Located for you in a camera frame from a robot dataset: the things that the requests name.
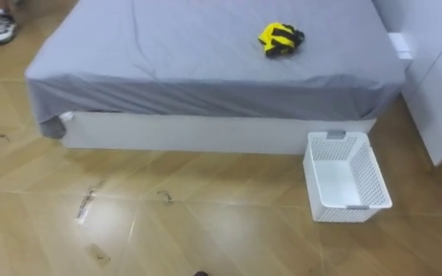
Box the grey bed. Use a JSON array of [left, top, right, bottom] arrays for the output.
[[24, 0, 407, 156]]

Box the yellow and black garment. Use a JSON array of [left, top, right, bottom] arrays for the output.
[[258, 21, 306, 59]]

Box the white plastic laundry basket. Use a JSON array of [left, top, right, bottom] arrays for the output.
[[302, 130, 394, 224]]

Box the white cabinet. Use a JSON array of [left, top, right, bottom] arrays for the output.
[[371, 0, 442, 167]]

